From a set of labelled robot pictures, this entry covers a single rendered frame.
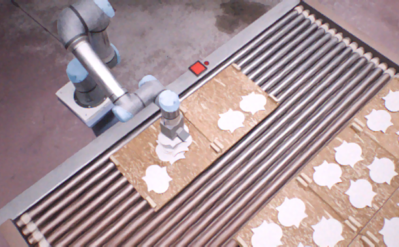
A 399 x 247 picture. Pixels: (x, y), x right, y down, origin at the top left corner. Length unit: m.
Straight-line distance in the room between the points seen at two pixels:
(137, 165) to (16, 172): 1.44
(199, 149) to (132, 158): 0.32
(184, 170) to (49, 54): 2.13
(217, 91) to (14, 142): 1.78
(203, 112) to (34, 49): 2.12
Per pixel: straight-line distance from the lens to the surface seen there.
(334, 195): 1.78
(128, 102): 1.43
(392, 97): 2.14
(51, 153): 2.98
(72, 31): 1.49
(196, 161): 1.73
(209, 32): 3.45
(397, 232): 1.83
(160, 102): 1.39
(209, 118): 1.83
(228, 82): 1.96
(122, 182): 1.75
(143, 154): 1.76
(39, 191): 1.85
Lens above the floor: 2.53
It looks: 61 degrees down
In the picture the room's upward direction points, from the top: 1 degrees clockwise
